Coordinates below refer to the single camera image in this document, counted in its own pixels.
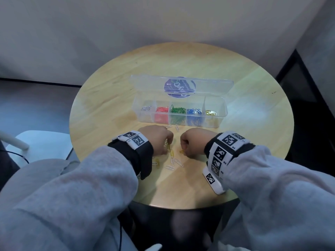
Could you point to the person's left hand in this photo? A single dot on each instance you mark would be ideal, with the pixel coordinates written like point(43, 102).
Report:
point(154, 137)

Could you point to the person's right hand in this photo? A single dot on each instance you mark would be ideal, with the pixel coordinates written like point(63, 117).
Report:
point(197, 141)

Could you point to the person's left fingers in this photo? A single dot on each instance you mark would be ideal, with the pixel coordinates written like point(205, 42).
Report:
point(167, 138)

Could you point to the person's right fingers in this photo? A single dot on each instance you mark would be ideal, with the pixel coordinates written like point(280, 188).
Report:
point(186, 143)

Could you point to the person's right forearm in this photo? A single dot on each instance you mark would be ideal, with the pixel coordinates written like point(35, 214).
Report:
point(274, 201)

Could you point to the person's left forearm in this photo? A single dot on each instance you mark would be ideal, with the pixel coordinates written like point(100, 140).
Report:
point(73, 196)

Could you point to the pile of red paper clips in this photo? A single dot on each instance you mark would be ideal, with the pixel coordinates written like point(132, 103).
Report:
point(162, 110)

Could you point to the clear plastic compartment box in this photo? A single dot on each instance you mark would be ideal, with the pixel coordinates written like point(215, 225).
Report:
point(180, 112)

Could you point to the pile of green paper clips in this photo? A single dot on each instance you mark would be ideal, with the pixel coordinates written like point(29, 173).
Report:
point(178, 110)

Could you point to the black left wrist tracker band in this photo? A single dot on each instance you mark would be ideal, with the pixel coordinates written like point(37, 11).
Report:
point(138, 148)

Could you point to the black wrist tracker band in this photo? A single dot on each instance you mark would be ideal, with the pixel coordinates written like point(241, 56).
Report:
point(222, 154)
point(138, 148)

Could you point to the pile of blue paper clips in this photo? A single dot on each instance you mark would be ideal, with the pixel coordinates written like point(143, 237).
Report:
point(193, 111)

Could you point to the pile of white paper clips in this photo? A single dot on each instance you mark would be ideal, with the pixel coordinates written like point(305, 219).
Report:
point(146, 108)

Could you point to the black right wrist tracker band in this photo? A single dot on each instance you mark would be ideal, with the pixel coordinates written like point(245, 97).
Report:
point(222, 154)

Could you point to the pile of yellow paper clips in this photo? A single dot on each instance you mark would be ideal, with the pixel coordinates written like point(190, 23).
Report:
point(210, 113)

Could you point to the round purple sticker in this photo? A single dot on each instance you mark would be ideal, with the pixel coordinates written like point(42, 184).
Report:
point(180, 87)

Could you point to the white chair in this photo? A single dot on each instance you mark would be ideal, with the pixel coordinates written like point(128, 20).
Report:
point(39, 143)

